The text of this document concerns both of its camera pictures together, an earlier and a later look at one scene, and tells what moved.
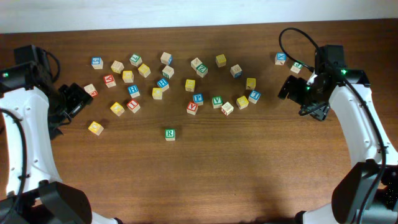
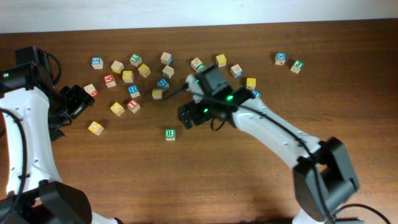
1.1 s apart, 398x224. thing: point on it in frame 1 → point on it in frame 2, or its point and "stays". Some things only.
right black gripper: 318,111 → 200,114
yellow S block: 144,70 stays
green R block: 170,134 stays
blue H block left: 134,91 stays
